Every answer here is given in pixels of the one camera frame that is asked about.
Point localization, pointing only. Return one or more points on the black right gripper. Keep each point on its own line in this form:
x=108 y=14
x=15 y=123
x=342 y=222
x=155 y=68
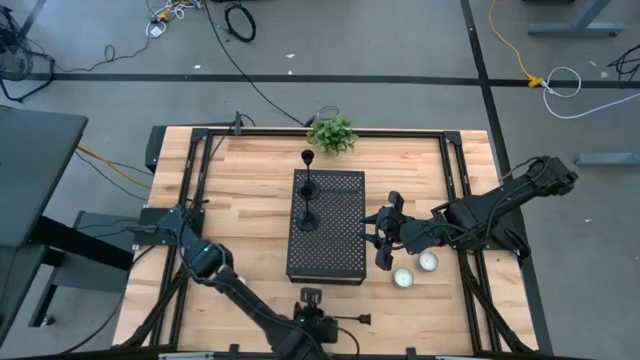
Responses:
x=397 y=232

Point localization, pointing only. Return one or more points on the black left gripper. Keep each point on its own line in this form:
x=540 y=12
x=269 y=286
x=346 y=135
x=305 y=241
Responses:
x=311 y=320

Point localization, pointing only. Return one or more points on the short black candlestick holder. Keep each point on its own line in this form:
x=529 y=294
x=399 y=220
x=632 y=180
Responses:
x=365 y=319

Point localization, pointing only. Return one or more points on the medium black candlestick holder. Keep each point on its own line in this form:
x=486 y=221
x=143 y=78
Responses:
x=307 y=222

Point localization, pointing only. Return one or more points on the tall black candlestick holder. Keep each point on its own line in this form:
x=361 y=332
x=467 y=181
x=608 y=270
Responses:
x=308 y=156

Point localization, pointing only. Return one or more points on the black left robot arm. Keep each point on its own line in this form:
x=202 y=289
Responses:
x=205 y=257

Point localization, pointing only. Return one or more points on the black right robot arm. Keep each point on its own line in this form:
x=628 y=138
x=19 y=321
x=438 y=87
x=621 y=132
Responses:
x=500 y=202

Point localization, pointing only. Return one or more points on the black perforated metal tray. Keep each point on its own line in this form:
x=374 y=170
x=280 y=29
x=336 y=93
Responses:
x=335 y=240

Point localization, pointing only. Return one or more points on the green artificial potted plant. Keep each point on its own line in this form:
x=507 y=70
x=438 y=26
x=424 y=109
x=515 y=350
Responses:
x=332 y=136

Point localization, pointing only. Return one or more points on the black table corner panel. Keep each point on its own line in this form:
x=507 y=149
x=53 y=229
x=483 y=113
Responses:
x=154 y=150

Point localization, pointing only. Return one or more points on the grey floor bar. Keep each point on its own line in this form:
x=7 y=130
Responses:
x=610 y=159

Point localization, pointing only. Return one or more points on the black desk crossbar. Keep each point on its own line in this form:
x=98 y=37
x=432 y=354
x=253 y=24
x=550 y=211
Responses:
x=80 y=242

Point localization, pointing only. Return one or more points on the grey desk leg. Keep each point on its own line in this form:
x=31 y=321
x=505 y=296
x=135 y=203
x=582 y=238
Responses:
x=575 y=28

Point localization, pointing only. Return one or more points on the dark grey desk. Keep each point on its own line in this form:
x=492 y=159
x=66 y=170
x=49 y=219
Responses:
x=35 y=165

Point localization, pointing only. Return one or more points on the black floor fan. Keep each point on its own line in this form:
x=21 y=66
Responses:
x=15 y=60

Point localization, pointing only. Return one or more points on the black aluminium table frame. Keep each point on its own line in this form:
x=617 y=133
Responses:
x=400 y=134

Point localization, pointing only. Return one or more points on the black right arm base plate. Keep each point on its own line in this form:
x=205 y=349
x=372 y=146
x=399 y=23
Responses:
x=506 y=222

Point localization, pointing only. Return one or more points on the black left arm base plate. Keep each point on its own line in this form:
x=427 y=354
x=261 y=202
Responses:
x=150 y=220

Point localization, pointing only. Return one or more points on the grey desk base frame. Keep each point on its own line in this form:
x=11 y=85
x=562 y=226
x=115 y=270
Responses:
x=100 y=280

